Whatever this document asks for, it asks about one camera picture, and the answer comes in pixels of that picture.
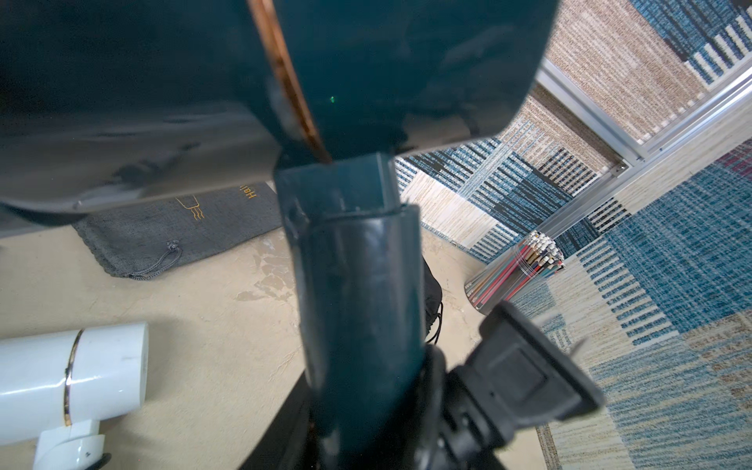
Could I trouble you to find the striped pencil cup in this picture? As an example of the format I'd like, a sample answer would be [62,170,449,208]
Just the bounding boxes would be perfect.
[464,230,565,315]

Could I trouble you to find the white hair dryer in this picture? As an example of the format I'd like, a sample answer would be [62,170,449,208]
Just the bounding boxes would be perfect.
[1,322,149,469]

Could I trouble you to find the black hair dryer bag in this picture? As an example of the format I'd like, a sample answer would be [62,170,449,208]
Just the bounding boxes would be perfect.
[423,260,444,345]

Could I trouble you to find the grey hair dryer bag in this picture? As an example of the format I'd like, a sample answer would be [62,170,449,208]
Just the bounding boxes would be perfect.
[74,183,281,280]

